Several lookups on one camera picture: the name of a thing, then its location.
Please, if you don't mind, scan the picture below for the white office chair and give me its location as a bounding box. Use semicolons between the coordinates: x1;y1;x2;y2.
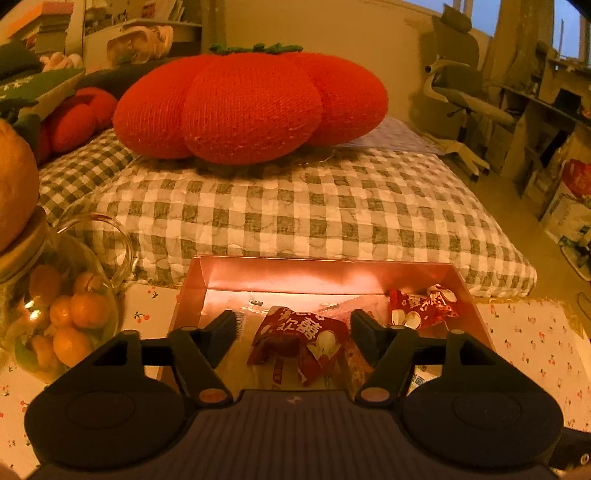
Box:
416;4;516;182

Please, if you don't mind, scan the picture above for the beige plush toy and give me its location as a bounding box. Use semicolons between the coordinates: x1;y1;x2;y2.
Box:
106;24;175;66

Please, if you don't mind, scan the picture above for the wooden shelf desk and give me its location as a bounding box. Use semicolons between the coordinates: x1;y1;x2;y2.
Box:
501;44;591;210

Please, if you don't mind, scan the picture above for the small red pumpkin cushion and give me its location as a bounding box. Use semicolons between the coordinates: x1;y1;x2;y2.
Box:
34;88;119;165

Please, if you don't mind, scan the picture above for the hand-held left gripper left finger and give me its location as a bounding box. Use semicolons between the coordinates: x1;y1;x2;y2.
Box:
90;309;239;409

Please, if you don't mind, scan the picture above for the white blue red sack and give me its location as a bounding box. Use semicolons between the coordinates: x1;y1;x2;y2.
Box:
540;158;591;246

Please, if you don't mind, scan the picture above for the pink box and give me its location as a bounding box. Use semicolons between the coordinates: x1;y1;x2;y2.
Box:
157;255;497;402

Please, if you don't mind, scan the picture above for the cherry print tablecloth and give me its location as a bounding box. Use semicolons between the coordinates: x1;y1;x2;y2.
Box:
0;282;591;480

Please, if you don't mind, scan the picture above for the pile of kumquats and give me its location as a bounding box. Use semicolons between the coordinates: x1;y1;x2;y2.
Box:
14;265;115;371

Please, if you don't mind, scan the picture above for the red and white snack packet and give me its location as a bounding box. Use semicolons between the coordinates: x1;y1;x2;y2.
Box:
247;306;350;387
387;284;461;331

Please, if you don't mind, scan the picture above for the glass jar with handle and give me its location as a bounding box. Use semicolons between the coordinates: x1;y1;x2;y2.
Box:
0;205;136;384

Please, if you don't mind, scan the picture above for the green checked pillow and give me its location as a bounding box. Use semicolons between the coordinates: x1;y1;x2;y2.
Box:
37;115;539;299

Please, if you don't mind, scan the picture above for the green cushion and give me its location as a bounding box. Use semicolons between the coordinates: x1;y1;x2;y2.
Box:
0;39;87;153

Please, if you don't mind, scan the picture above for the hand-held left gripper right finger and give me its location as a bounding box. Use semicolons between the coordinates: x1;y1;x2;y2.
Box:
351;309;503;409

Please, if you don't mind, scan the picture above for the pink translucent snack packet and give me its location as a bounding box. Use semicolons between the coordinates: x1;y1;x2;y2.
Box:
344;339;376;400

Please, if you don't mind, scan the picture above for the large yellow citrus fruit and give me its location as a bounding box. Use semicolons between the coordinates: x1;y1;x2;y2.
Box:
0;119;41;254

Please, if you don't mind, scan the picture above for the stack of books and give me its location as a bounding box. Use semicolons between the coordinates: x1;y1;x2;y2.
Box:
25;0;74;52

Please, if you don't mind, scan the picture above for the orange pumpkin cushion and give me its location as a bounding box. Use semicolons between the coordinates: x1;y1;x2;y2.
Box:
112;42;389;166

